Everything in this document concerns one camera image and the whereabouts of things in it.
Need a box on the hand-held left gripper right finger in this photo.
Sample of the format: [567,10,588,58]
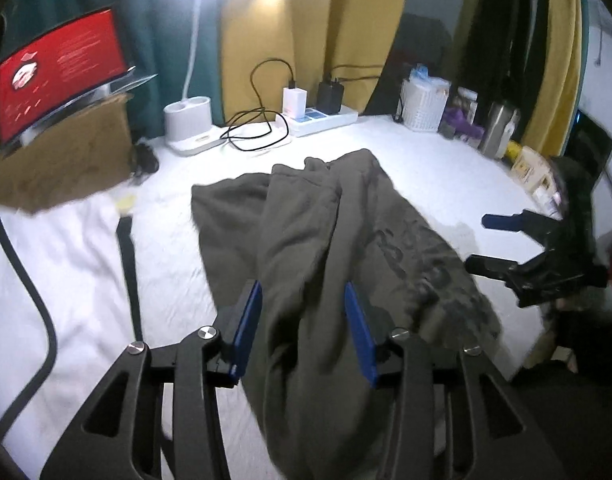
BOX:
[345,281,569,480]

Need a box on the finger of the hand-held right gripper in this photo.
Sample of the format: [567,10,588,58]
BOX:
[464,252,536,286]
[482,209,551,241]

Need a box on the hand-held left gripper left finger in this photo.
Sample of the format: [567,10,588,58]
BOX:
[40,280,263,480]

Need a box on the olive green shirt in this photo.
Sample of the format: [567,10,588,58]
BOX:
[191,149,504,480]

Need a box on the stainless steel tumbler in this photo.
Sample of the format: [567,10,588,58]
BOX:
[478,101,520,161]

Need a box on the white bed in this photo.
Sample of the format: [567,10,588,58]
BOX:
[0,110,566,480]

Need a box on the purple cloth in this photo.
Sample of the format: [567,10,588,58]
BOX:
[440,107,485,143]

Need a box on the black screen device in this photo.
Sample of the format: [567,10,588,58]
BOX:
[560,107,612,181]

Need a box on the white plastic basket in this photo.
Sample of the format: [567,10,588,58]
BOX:
[398,80,449,132]

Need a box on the blue plastic packet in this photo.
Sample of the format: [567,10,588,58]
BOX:
[408,64,449,92]

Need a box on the yellow curtain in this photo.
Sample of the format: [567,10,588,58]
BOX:
[218,0,417,128]
[518,0,584,158]

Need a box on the small black object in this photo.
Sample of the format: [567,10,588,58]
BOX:
[131,141,159,181]

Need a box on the white power strip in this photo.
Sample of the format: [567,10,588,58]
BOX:
[276,105,359,138]

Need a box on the black charger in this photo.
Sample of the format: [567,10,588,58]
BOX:
[317,80,345,115]

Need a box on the white desk lamp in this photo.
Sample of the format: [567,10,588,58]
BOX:
[153,0,264,157]

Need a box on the white charger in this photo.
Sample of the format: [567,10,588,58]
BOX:
[282,86,307,118]

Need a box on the cardboard box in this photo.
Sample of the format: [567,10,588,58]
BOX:
[0,92,134,216]

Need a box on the green curtain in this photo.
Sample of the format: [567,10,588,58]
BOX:
[6,0,227,141]

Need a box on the red screen monitor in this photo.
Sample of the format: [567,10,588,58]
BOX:
[0,7,159,148]

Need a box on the black strap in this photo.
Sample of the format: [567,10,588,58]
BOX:
[113,192,144,348]

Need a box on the thick black cable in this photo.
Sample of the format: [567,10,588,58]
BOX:
[0,15,57,436]

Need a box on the black charger cable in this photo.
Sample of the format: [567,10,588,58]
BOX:
[328,64,384,83]
[225,59,297,153]

